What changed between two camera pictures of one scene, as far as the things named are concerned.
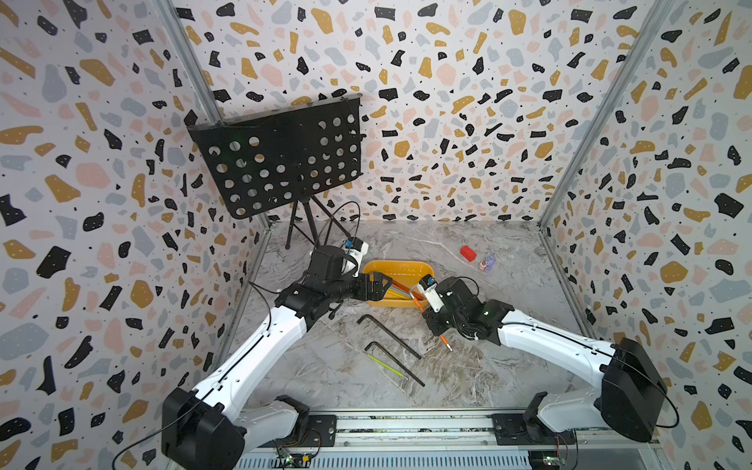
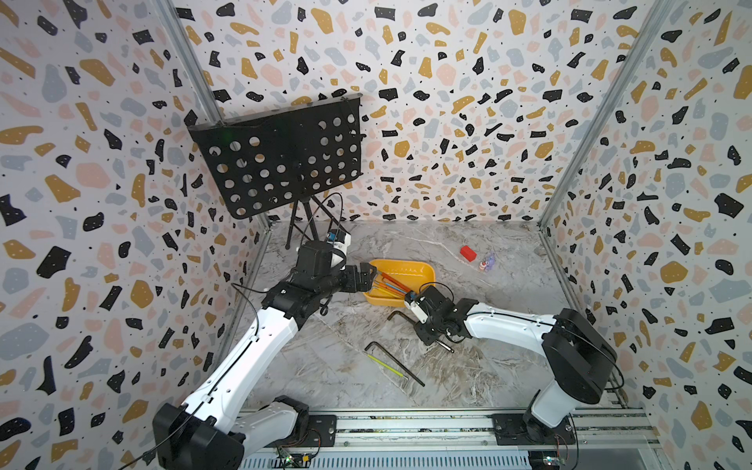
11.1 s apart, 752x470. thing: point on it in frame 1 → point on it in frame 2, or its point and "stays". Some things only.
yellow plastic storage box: x=406 y=272 stays
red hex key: x=407 y=289 stays
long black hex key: x=417 y=355 → x=400 y=314
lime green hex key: x=384 y=364 stays
